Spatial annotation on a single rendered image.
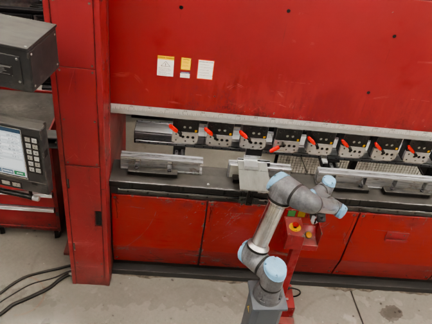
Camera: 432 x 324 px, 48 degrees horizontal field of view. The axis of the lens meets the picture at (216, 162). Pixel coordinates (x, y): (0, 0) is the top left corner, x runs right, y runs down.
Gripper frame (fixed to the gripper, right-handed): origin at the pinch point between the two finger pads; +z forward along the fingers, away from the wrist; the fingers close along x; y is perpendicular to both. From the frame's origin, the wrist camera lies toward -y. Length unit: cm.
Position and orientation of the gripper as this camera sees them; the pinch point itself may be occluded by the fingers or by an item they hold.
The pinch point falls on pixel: (314, 224)
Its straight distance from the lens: 289.9
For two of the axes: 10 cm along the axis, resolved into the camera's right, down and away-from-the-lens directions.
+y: 0.0, -6.8, 7.3
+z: -1.2, 7.2, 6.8
